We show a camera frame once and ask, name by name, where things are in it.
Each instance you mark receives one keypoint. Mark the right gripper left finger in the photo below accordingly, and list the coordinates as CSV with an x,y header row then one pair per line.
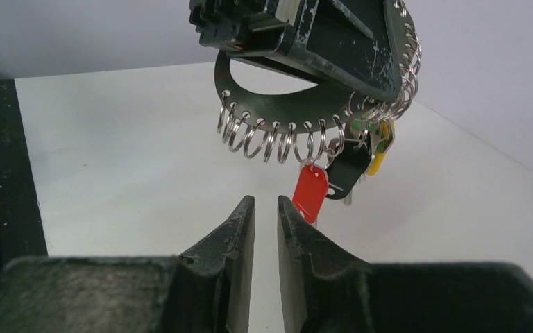
x,y
207,288

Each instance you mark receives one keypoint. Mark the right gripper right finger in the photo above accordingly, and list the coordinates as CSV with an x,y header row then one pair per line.
x,y
325,288

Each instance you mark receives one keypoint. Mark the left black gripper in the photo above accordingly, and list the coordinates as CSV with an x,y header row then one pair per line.
x,y
348,43

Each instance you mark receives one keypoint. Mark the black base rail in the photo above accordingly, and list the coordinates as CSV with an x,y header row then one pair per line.
x,y
9,174

